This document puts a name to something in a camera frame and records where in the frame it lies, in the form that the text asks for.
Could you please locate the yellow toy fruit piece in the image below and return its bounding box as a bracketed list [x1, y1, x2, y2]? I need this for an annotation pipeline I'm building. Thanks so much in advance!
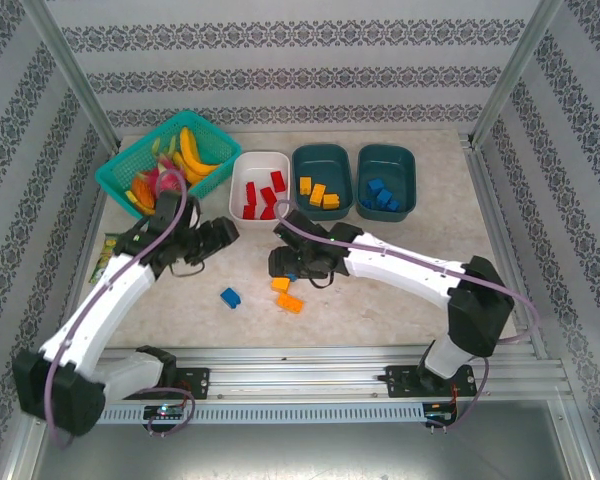
[124, 189, 156, 216]

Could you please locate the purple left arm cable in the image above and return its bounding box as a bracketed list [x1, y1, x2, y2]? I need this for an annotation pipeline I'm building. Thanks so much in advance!
[44, 169, 196, 449]

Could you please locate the aluminium side rail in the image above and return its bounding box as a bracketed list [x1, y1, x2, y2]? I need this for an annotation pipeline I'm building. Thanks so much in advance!
[459, 132, 551, 361]
[47, 189, 109, 364]

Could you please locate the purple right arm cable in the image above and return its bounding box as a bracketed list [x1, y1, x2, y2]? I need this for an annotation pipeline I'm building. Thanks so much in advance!
[273, 199, 541, 434]

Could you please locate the teal plastic mesh basket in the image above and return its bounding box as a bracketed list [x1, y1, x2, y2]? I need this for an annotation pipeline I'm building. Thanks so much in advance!
[94, 110, 244, 221]

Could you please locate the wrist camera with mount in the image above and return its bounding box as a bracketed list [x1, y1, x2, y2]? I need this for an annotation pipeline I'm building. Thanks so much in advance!
[273, 208, 329, 249]
[153, 191, 202, 232]

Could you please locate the pink toy dragon fruit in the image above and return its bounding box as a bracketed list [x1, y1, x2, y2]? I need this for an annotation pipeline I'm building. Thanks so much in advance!
[147, 154, 189, 196]

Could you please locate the orange toy fruit slice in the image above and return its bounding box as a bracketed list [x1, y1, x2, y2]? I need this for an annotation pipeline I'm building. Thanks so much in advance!
[131, 172, 156, 211]

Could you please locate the aluminium frame post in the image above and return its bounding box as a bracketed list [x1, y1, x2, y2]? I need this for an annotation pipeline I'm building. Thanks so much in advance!
[467, 0, 565, 149]
[20, 0, 124, 154]

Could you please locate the green yellow snack bag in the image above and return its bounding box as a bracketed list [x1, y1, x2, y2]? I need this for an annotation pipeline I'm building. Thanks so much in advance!
[88, 233, 124, 285]

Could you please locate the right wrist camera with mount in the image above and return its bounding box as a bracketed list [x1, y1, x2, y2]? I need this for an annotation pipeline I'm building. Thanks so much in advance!
[273, 208, 329, 249]

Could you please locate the yellow toy banana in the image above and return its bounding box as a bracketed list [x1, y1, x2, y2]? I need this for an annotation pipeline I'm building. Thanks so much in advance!
[172, 151, 206, 187]
[178, 126, 224, 176]

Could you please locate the dark teal plastic bin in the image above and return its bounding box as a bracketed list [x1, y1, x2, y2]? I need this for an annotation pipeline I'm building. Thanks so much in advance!
[355, 144, 417, 222]
[291, 143, 355, 222]

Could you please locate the small circuit board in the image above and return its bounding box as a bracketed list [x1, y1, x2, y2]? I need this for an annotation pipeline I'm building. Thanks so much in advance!
[144, 404, 186, 420]
[424, 403, 459, 420]

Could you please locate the slotted grey cable duct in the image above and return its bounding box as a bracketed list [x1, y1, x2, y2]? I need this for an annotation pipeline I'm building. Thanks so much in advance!
[47, 402, 426, 425]

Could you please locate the white plastic bin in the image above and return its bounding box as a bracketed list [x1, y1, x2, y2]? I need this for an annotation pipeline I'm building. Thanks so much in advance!
[228, 151, 291, 229]

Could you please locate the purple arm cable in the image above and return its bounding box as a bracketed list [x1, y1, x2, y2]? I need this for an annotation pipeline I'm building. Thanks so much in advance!
[44, 169, 196, 449]
[273, 199, 541, 434]

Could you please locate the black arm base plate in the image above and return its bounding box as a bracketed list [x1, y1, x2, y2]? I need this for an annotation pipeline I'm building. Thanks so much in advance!
[119, 367, 212, 401]
[385, 363, 479, 399]

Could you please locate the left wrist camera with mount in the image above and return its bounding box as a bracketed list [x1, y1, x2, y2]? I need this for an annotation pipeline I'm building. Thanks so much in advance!
[153, 191, 202, 232]

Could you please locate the aluminium mounting rail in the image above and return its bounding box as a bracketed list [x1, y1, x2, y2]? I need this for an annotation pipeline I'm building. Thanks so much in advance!
[27, 344, 576, 401]

